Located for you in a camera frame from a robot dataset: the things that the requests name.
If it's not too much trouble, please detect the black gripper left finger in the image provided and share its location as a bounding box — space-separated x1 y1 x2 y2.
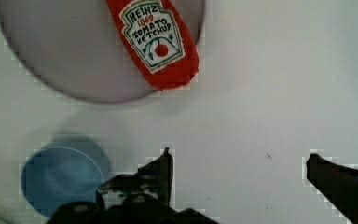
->
46 147 219 224

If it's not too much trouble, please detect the blue plastic cup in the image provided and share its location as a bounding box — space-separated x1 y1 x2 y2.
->
21 136 110 217

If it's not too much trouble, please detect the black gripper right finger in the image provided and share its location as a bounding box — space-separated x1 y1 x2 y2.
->
306 153 358 224

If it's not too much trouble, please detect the red plush ketchup bottle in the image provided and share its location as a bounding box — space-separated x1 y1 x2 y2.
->
106 0 200 91

